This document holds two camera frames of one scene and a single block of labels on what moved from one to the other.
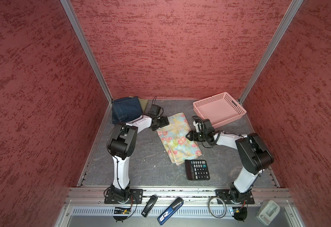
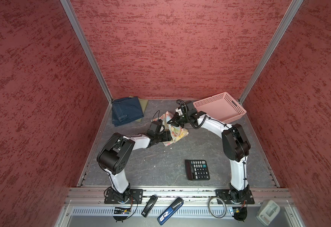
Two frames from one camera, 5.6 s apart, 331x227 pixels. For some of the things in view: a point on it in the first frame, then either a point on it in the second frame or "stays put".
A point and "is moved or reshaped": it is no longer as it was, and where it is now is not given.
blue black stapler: x=170 y=211 stays put
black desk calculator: x=196 y=170 stays put
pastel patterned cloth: x=173 y=134 is moved or reshaped
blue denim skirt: x=125 y=109 stays put
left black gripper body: x=161 y=123 to x=163 y=137
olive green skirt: x=143 y=103 stays put
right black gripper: x=193 y=136 to x=175 y=121
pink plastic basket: x=221 y=109 stays put
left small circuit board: x=119 y=210 stays put
